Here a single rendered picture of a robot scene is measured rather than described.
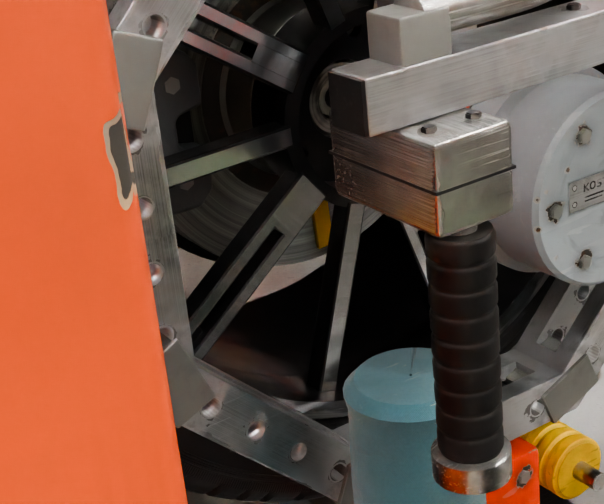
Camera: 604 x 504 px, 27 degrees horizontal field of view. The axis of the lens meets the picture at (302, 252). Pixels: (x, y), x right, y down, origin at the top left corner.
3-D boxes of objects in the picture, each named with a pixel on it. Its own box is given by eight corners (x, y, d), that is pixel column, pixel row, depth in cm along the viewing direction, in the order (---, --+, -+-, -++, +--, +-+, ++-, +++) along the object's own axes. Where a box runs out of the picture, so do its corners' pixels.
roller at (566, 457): (415, 374, 133) (411, 325, 130) (624, 497, 110) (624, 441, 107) (371, 393, 130) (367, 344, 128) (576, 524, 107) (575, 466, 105)
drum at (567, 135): (479, 181, 100) (471, 7, 95) (690, 259, 84) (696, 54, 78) (335, 232, 94) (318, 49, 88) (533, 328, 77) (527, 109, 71)
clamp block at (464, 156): (406, 170, 70) (400, 78, 68) (517, 213, 63) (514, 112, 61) (332, 195, 68) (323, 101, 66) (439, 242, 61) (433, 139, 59)
